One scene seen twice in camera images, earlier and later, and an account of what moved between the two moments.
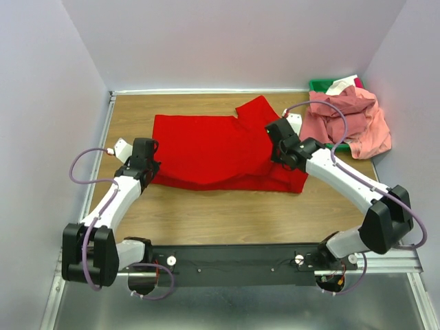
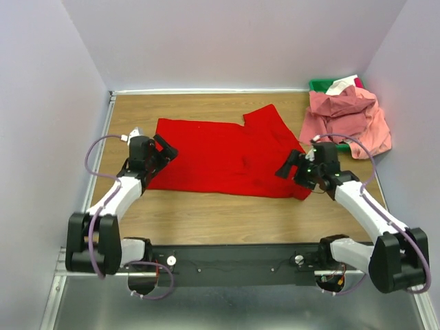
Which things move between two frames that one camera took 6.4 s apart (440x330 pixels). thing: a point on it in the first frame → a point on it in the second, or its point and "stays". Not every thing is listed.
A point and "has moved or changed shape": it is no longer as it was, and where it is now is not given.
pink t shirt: [368, 133] stays
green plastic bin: [322, 86] stays
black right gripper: [274, 155] → [293, 159]
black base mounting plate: [274, 265] stays
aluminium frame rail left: [97, 158] stays
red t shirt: [223, 152] has moved or changed shape
